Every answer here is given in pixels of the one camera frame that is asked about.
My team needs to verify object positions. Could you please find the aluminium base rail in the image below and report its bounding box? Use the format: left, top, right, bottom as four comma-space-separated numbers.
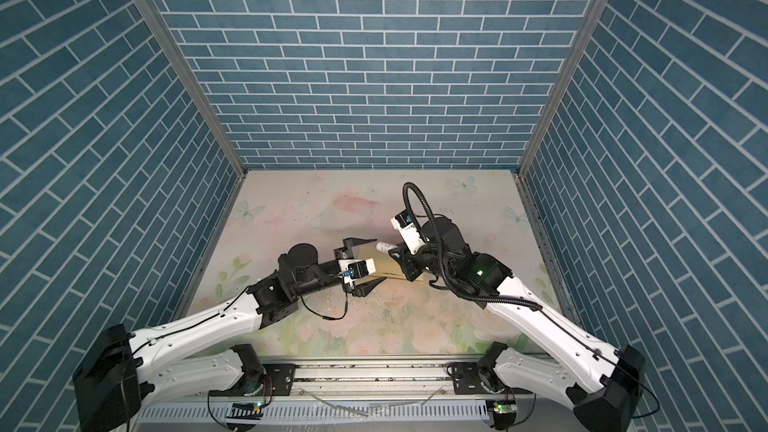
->
119, 355, 619, 403

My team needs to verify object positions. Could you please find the left corner aluminium post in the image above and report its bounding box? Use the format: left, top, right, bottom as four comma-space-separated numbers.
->
104, 0, 247, 180

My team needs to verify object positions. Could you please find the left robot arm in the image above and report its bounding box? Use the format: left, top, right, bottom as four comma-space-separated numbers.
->
72, 238, 383, 431

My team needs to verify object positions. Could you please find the yellow envelope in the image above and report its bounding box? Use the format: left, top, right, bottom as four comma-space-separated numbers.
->
355, 244, 407, 281

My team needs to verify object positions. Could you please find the right corner aluminium post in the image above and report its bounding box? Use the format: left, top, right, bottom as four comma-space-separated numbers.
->
517, 0, 634, 178

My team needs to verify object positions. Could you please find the corner aluminium post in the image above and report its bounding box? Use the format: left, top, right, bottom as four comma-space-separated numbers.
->
104, 0, 247, 180
517, 0, 634, 178

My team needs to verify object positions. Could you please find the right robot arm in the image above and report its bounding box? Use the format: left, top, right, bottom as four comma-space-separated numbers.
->
388, 211, 646, 431

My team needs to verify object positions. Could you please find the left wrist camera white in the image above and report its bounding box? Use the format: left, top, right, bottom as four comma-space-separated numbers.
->
338, 259, 376, 283

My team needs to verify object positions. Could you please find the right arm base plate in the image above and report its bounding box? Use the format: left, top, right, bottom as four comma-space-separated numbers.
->
445, 361, 531, 395

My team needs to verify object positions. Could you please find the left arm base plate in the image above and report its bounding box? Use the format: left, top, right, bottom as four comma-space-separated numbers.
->
210, 363, 297, 398

